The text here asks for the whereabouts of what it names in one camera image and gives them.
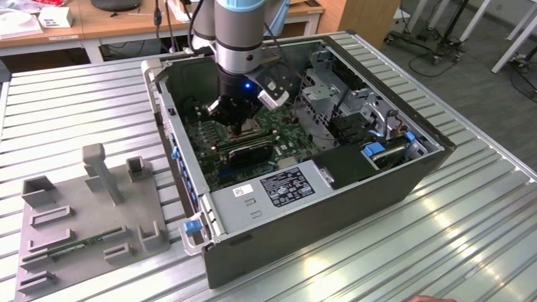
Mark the blue disk carrier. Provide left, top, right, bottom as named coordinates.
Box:
left=359, top=141, right=410, bottom=172

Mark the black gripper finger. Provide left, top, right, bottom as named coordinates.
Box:
left=238, top=100, right=262, bottom=136
left=202, top=98, right=247, bottom=136

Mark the black wheeled stand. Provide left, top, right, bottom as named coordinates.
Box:
left=383, top=0, right=467, bottom=65

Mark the black PC case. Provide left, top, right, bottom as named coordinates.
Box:
left=140, top=31, right=458, bottom=290

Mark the green RAM stick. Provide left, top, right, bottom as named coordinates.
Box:
left=45, top=228, right=126, bottom=260

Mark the red white packet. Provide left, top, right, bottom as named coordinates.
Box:
left=24, top=0, right=70, bottom=9

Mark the green motherboard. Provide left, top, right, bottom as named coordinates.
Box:
left=183, top=92, right=322, bottom=191

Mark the black graphics card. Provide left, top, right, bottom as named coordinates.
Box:
left=225, top=141, right=275, bottom=169

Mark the white desk frame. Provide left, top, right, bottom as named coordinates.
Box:
left=406, top=0, right=490, bottom=42
left=490, top=0, right=537, bottom=74

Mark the metal socket cover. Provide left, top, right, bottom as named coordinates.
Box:
left=225, top=118, right=263, bottom=139

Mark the wooden cabinet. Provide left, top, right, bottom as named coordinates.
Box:
left=337, top=0, right=399, bottom=50

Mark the grey parts rack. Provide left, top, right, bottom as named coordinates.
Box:
left=14, top=143, right=173, bottom=299

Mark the silver power supply unit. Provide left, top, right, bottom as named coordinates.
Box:
left=199, top=159, right=337, bottom=240

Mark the silver drive cage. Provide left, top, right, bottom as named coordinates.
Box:
left=293, top=48, right=381, bottom=148

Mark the blue expansion slot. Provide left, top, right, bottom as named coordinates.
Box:
left=221, top=168, right=257, bottom=180

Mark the black hanging cable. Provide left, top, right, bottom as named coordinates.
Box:
left=153, top=0, right=177, bottom=53

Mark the blue slot retainer strip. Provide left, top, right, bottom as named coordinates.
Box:
left=169, top=133, right=198, bottom=204

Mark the black drive connector block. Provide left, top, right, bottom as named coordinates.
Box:
left=327, top=113, right=366, bottom=144

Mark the black flat cable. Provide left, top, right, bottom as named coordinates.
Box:
left=333, top=87, right=350, bottom=122

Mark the white labelled box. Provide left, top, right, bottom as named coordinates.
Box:
left=37, top=6, right=74, bottom=29

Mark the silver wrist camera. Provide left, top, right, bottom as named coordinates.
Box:
left=245, top=67, right=291, bottom=111

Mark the black RAM slot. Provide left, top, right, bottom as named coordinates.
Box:
left=218, top=130, right=271, bottom=145
left=218, top=132, right=273, bottom=148

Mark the white flat box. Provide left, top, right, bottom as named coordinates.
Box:
left=0, top=8, right=44, bottom=40

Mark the wooden desk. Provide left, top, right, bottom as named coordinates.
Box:
left=0, top=0, right=327, bottom=64

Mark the black round object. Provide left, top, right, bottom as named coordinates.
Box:
left=90, top=0, right=141, bottom=12

